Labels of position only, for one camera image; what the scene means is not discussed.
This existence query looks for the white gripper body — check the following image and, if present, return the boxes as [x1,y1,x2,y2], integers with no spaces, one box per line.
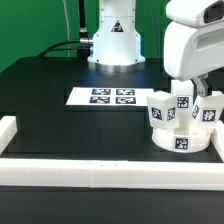
[164,22,224,81]

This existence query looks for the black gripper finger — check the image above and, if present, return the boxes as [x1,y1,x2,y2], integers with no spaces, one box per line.
[193,74,211,97]

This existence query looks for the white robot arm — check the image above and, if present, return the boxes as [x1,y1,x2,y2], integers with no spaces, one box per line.
[88,0,224,97]

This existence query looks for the white marker sheet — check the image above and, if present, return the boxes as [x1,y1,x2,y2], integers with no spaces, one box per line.
[66,87,154,107]

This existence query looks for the white front fence bar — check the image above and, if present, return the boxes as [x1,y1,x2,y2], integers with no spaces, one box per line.
[0,158,224,191]

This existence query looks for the white left fence bar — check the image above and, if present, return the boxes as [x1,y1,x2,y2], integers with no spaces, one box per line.
[0,116,17,155]

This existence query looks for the black base cables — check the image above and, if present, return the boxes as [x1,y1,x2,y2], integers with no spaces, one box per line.
[38,0,94,61]

